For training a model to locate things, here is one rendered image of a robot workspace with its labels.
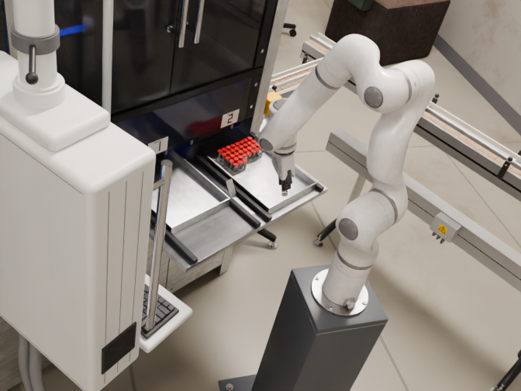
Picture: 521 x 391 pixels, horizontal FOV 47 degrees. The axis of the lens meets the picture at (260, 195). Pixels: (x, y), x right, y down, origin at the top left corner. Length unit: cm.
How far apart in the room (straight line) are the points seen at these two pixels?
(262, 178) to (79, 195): 119
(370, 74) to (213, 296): 176
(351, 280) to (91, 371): 78
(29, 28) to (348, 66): 78
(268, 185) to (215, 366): 91
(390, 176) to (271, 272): 161
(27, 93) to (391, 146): 87
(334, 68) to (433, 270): 209
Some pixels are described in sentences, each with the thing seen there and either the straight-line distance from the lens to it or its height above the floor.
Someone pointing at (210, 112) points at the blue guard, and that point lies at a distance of 218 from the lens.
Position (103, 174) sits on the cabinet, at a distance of 116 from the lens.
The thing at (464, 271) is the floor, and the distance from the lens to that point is 359.
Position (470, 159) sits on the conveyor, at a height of 89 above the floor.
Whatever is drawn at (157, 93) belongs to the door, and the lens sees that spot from 197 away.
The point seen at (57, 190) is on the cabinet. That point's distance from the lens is 122.
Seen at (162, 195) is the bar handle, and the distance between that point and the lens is 135.
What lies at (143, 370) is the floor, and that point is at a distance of 270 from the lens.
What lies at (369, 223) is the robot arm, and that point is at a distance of 162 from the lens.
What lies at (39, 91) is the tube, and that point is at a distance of 124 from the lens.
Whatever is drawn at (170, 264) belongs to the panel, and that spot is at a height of 31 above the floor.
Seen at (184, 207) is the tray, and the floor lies 88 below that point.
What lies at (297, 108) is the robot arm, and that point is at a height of 141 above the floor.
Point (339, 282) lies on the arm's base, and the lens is 185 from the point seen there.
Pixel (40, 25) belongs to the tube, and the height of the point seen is 176.
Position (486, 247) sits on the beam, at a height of 52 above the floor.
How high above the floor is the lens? 231
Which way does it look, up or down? 41 degrees down
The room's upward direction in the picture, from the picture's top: 14 degrees clockwise
